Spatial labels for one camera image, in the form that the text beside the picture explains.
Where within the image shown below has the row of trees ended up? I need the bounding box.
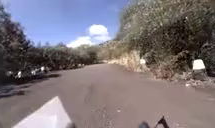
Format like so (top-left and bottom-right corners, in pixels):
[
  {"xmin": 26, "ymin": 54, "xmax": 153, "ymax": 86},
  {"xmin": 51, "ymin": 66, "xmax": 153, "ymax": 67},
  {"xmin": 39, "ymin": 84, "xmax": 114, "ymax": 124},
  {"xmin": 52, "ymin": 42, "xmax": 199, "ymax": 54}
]
[{"xmin": 0, "ymin": 0, "xmax": 103, "ymax": 85}]

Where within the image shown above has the robot's own part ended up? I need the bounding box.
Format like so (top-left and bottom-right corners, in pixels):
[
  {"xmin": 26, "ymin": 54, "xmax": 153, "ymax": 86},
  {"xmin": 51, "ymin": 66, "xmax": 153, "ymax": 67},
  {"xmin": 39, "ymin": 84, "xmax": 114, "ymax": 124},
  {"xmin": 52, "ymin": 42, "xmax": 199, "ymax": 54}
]
[{"xmin": 138, "ymin": 115, "xmax": 171, "ymax": 128}]

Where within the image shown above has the distant hill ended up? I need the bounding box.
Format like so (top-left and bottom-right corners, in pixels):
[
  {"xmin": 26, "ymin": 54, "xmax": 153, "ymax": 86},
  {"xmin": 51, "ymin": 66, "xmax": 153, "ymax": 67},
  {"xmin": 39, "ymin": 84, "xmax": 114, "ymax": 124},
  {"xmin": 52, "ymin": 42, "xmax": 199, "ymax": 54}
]
[{"xmin": 97, "ymin": 39, "xmax": 123, "ymax": 62}]

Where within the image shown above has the dry grass verge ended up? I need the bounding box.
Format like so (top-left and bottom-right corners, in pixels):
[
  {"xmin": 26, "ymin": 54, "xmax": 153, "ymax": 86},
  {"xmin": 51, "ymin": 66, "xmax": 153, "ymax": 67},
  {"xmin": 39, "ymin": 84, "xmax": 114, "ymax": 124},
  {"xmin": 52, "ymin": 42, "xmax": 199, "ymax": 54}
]
[{"xmin": 107, "ymin": 49, "xmax": 215, "ymax": 90}]

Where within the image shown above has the white marker stone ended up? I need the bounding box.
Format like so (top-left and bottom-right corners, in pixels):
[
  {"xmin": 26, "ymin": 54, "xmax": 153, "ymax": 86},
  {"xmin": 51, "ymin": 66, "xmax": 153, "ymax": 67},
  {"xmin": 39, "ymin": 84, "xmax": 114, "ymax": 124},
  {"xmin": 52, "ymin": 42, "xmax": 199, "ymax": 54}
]
[
  {"xmin": 192, "ymin": 59, "xmax": 207, "ymax": 71},
  {"xmin": 139, "ymin": 58, "xmax": 147, "ymax": 66}
]

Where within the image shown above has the grey asphalt road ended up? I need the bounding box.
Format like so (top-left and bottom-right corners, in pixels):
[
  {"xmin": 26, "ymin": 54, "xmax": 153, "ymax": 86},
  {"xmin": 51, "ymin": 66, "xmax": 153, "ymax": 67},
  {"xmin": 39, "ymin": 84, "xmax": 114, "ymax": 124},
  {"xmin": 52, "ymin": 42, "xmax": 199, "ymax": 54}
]
[{"xmin": 0, "ymin": 62, "xmax": 215, "ymax": 128}]

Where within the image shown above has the wood on roadside slope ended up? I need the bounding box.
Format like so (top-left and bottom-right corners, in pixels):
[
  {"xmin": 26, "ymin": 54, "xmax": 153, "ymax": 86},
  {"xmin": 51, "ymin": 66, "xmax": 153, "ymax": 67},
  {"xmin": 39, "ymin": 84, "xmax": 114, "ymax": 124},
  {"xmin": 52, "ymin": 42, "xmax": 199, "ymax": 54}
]
[{"xmin": 108, "ymin": 0, "xmax": 215, "ymax": 80}]

